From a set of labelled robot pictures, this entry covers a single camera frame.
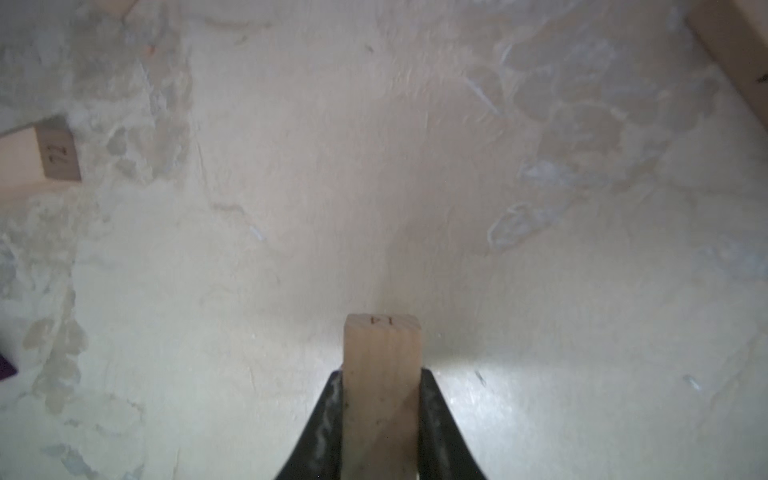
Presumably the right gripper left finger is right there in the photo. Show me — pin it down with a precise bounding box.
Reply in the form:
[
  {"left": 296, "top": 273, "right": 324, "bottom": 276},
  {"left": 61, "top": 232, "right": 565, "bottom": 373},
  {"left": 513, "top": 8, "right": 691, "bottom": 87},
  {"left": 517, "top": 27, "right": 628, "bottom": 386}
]
[{"left": 275, "top": 370, "right": 343, "bottom": 480}]

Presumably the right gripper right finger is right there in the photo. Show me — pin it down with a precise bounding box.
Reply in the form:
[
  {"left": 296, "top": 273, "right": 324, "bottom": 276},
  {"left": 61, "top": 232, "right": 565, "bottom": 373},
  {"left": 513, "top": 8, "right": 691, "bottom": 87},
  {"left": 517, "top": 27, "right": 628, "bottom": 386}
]
[{"left": 418, "top": 368, "right": 486, "bottom": 480}]

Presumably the plain wood block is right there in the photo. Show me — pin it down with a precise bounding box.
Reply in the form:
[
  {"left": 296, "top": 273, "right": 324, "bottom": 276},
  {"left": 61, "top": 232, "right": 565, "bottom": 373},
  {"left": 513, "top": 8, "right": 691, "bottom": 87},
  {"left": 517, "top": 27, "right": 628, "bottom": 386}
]
[
  {"left": 340, "top": 314, "right": 423, "bottom": 479},
  {"left": 1, "top": 123, "right": 82, "bottom": 200}
]

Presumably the dotted wood block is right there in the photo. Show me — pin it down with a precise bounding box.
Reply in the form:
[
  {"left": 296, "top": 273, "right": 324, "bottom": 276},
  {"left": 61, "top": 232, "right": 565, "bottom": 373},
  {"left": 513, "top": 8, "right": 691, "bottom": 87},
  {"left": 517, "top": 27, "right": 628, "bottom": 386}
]
[{"left": 687, "top": 0, "right": 767, "bottom": 124}]

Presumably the purple triangular block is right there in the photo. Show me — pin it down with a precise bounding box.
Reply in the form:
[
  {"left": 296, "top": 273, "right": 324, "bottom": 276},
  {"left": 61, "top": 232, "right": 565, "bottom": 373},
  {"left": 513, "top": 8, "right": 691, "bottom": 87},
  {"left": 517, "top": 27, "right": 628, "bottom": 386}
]
[{"left": 0, "top": 356, "right": 18, "bottom": 381}]

